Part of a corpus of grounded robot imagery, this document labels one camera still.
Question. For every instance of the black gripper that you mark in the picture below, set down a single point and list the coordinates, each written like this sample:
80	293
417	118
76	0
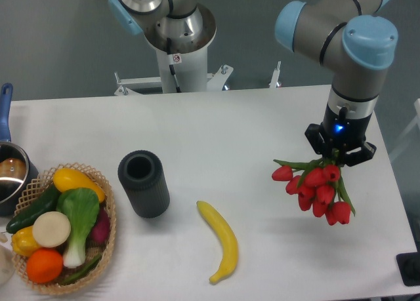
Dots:
339	131

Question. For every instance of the red tulip bouquet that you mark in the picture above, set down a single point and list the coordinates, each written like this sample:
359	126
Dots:
319	187

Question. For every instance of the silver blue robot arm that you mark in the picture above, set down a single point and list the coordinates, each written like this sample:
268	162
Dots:
348	38

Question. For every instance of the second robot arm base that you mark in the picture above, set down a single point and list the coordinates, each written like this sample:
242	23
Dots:
172	26

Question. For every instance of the dark grey ribbed vase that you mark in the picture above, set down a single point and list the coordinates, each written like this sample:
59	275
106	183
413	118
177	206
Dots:
142	177

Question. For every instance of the black device at edge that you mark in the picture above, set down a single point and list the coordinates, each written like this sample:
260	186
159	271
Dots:
408	265

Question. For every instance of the yellow banana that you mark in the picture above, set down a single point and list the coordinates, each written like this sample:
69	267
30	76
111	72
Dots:
227	239

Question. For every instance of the purple sweet potato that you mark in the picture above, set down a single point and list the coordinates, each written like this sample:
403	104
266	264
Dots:
101	229

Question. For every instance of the green bok choy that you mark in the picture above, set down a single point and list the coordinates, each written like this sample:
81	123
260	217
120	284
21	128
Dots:
81	207

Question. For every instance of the yellow squash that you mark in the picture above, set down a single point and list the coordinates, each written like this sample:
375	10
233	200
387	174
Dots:
66	179

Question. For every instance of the green chili pepper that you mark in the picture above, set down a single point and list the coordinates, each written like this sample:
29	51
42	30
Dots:
89	266

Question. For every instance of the green cucumber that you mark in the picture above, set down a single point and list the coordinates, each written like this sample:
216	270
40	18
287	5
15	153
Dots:
46	202

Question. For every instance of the woven wicker basket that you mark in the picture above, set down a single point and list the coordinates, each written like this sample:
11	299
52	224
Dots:
33	190

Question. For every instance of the round beige disc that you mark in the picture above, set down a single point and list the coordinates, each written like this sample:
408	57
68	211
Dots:
51	229

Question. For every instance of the orange fruit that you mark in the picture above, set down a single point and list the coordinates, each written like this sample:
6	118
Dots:
44	265

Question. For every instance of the yellow bell pepper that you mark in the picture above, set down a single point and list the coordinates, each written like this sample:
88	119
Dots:
23	242

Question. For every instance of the white object at left edge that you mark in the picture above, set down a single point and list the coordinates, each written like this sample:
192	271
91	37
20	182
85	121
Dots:
6	264

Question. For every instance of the white mounting pedestal frame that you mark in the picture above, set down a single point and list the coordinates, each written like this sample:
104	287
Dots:
178	73

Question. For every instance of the blue handled saucepan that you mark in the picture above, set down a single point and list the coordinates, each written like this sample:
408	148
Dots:
17	170

